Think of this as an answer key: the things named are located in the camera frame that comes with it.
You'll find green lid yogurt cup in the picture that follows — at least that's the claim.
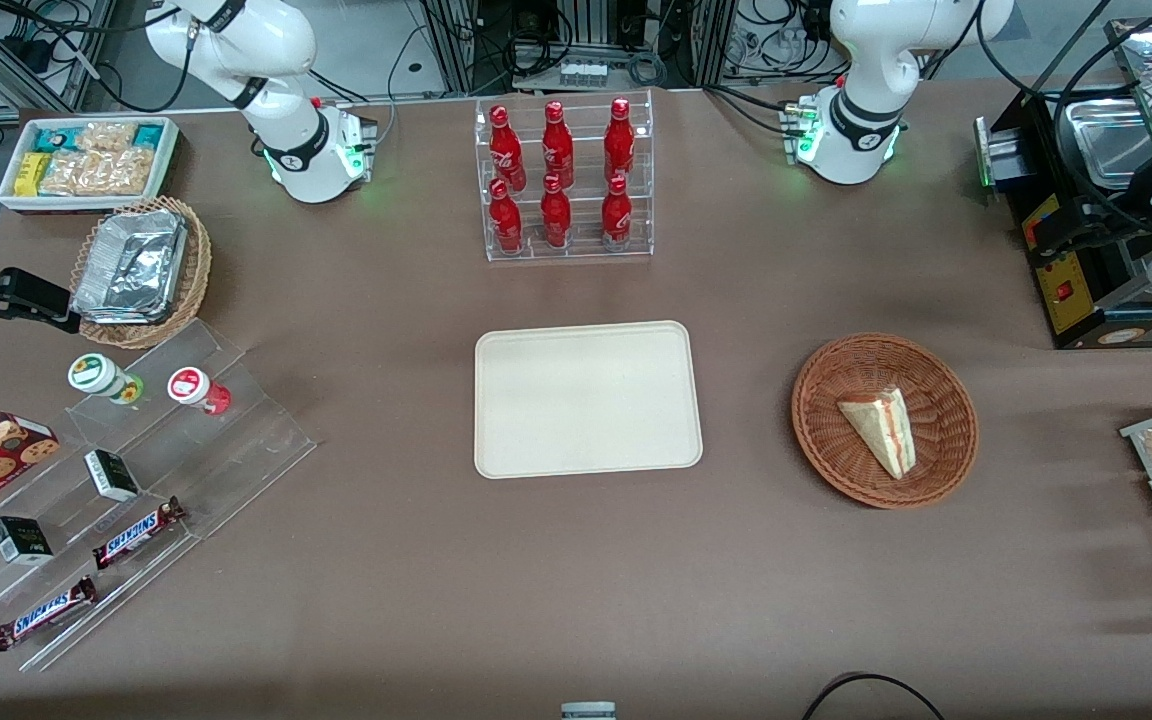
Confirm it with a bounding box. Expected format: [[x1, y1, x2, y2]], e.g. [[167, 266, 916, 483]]
[[67, 353, 145, 406]]

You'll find triangular sandwich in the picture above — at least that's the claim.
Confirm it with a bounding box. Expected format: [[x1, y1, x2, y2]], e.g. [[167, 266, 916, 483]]
[[837, 386, 918, 481]]

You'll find clear acrylic bottle rack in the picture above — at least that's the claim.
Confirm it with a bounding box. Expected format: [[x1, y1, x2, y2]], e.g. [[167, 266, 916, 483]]
[[474, 88, 655, 263]]

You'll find white rectangular snack bin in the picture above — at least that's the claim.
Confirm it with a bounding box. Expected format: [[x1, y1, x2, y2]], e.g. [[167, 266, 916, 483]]
[[0, 116, 181, 215]]

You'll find red cola bottle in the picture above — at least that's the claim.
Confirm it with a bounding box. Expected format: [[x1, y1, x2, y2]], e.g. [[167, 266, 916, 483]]
[[540, 173, 573, 249], [601, 175, 633, 246], [489, 178, 524, 255], [543, 100, 575, 189], [604, 97, 636, 184], [489, 104, 528, 193]]

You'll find stack of foil trays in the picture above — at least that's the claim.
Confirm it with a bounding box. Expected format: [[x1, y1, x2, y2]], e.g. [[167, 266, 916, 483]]
[[72, 208, 188, 325]]

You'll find clear bag of crackers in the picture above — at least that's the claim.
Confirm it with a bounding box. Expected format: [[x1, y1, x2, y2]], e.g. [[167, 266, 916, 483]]
[[76, 120, 139, 157], [39, 152, 102, 197], [96, 148, 155, 196]]

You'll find brown round wicker basket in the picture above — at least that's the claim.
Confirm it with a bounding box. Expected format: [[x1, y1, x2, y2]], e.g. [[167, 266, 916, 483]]
[[791, 332, 980, 511]]

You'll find clear acrylic stepped stand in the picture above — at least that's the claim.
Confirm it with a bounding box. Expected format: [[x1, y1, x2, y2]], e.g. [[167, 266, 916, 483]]
[[0, 318, 318, 673]]

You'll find steel pan in machine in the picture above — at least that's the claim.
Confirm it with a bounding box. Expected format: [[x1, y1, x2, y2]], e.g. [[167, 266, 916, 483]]
[[1056, 95, 1152, 191]]

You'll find small black carton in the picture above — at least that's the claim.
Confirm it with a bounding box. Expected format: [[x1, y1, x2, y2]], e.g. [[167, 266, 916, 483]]
[[0, 516, 55, 567], [84, 449, 141, 503]]

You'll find Snickers chocolate bar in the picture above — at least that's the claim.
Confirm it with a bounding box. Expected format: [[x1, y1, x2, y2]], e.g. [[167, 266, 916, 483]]
[[0, 575, 98, 653], [91, 496, 187, 571]]

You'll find black sealing machine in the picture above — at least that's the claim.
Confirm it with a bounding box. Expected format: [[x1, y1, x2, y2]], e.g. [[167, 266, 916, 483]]
[[974, 85, 1152, 351]]

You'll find light tan wicker basket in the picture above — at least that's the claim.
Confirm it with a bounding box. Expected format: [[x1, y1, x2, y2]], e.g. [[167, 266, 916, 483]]
[[69, 196, 213, 350]]

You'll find yellow snack packet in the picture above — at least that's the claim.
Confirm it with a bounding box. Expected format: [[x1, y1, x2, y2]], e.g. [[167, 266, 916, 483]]
[[14, 152, 52, 197]]

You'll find red lid yogurt cup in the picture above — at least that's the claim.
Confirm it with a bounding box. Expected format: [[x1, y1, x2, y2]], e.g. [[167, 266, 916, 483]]
[[167, 366, 232, 417]]

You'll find beige rectangular tray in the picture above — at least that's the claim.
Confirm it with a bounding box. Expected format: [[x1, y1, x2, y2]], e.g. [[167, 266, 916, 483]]
[[474, 320, 704, 480]]

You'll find black looped cable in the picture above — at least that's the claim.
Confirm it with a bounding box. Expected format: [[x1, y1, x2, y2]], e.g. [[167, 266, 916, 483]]
[[801, 673, 947, 720]]

